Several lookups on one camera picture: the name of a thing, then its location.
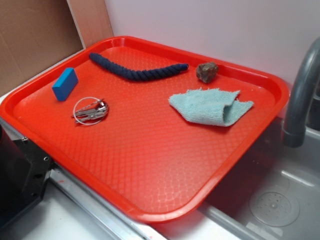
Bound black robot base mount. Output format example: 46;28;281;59
0;127;53;231

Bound grey sink basin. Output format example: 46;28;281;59
199;119;320;240

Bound red plastic tray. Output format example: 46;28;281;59
0;36;289;223

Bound grey curved faucet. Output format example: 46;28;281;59
281;38;320;148

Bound brown rock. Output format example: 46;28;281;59
196;62;219;84

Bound silver keys on wire ring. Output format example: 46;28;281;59
70;96;110;126

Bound brown cardboard panel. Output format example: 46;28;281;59
0;0;114;96

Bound light blue folded cloth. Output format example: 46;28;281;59
168;88;254;127

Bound blue rectangular block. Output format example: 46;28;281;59
52;67;79;102

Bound dark blue twisted rope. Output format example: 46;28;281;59
89;52;189;82

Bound round sink drain cover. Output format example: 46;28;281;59
249;190;300;227

